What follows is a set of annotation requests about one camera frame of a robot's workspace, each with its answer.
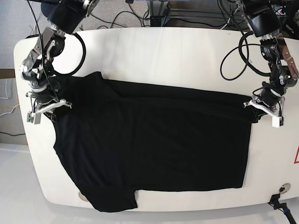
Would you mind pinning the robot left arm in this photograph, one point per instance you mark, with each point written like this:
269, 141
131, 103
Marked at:
264, 24

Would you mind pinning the silver table grommet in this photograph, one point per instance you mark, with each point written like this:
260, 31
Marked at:
82, 197
284, 188

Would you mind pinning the red warning triangle sticker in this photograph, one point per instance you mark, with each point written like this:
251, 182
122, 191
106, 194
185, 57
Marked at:
297, 157

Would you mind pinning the robot left gripper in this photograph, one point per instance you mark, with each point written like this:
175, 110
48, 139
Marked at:
267, 100

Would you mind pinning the black clamp with cable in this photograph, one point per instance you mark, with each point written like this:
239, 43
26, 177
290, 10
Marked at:
277, 205

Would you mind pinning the silver table grommet right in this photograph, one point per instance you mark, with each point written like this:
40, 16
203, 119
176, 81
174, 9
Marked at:
284, 188

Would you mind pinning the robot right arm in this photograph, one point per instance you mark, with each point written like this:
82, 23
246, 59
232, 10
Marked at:
64, 16

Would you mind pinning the black T-shirt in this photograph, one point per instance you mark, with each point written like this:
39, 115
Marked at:
120, 137

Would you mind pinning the robot right gripper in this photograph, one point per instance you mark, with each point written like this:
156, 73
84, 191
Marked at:
46, 98

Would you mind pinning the silver table grommet left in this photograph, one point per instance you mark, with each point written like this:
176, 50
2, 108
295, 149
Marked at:
82, 197

